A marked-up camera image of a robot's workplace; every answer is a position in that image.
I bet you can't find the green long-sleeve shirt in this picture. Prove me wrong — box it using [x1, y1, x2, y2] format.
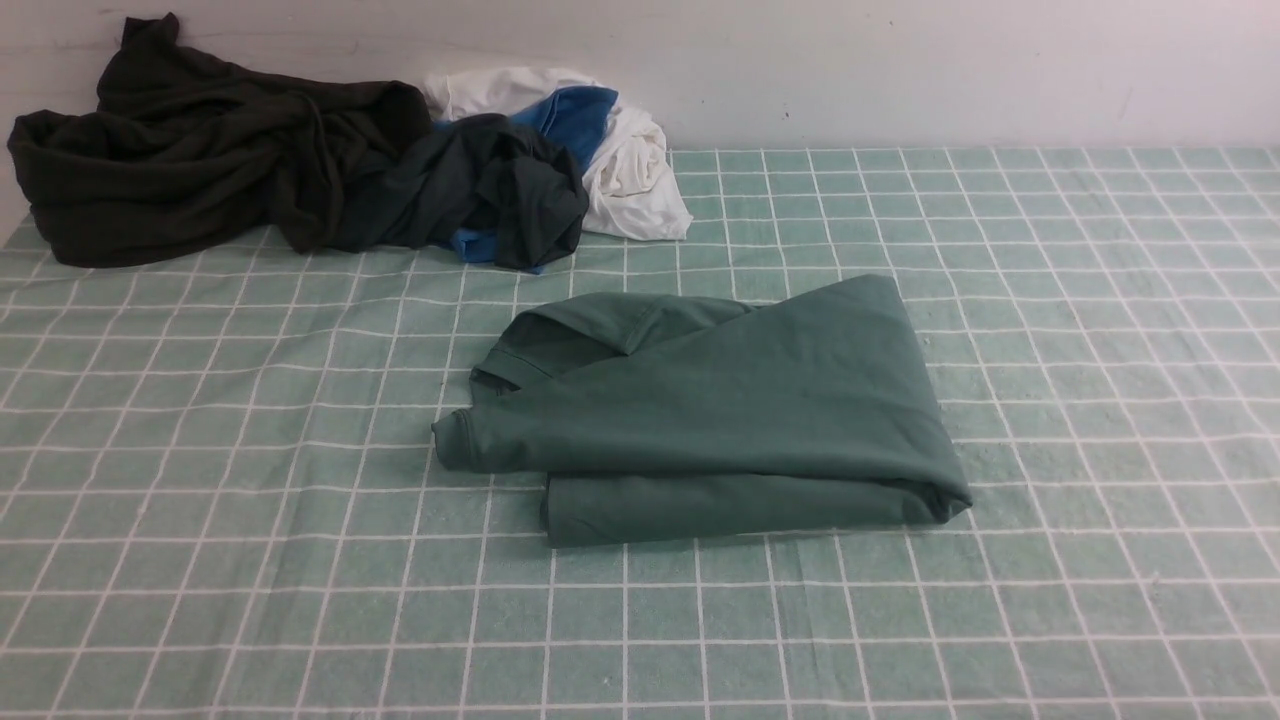
[431, 275, 973, 548]

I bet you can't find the white crumpled garment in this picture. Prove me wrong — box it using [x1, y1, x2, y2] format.
[422, 67, 692, 241]

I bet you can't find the dark green crumpled garment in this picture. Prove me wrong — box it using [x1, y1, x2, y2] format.
[325, 114, 589, 272]

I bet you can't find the blue crumpled garment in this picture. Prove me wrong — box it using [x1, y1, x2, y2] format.
[449, 86, 617, 273]

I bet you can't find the green checkered tablecloth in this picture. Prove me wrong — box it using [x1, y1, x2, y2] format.
[1, 149, 1279, 719]

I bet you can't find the black crumpled garment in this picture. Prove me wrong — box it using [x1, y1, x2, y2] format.
[6, 14, 433, 268]

